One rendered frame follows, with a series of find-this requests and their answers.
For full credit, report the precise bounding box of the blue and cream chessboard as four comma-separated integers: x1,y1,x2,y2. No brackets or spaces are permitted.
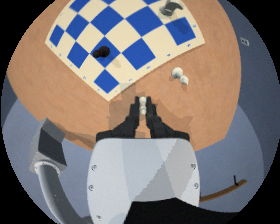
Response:
45,0,205,102

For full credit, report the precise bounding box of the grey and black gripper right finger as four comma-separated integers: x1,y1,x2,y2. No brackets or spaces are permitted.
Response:
146,96,190,142

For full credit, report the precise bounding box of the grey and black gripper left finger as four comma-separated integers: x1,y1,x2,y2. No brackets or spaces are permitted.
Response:
96,96,140,142

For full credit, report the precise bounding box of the black pawn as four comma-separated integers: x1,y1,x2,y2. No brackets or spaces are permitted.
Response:
93,46,110,58

